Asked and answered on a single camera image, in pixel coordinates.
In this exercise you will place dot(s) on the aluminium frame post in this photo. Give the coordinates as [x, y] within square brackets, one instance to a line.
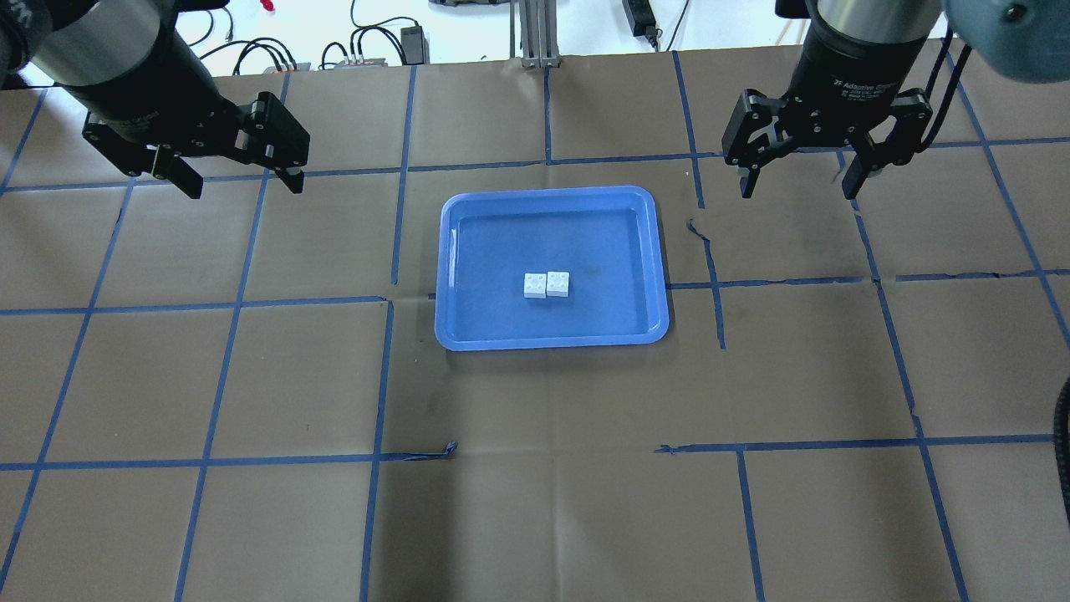
[534, 33]

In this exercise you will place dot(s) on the blue plastic tray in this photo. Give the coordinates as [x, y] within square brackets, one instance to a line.
[606, 237]

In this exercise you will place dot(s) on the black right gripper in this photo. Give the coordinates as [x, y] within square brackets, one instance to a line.
[844, 73]

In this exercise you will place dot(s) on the white toy block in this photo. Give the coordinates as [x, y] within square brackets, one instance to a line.
[535, 285]
[557, 284]

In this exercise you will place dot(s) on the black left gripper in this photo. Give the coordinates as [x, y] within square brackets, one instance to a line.
[159, 99]

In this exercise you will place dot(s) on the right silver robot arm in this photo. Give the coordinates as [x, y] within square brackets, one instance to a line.
[1021, 40]

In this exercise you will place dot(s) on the black power adapter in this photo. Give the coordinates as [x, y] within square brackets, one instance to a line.
[414, 45]

